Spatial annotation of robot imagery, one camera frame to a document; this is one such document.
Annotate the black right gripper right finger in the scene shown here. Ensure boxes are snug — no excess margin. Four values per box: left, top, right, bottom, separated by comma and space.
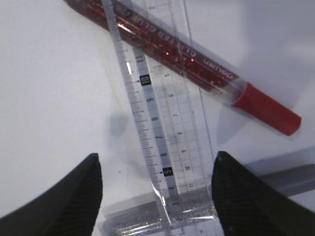
211, 151, 315, 236

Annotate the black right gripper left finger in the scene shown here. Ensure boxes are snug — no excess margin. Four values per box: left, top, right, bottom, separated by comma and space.
0, 153, 102, 236

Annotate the clear plastic ruler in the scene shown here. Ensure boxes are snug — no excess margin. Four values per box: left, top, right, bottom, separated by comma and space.
103, 0, 221, 236

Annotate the silver glitter marker pen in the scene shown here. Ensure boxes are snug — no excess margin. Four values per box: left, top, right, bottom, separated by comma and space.
97, 163, 315, 236

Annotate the red marker pen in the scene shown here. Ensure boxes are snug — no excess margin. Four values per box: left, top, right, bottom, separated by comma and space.
66, 0, 302, 136

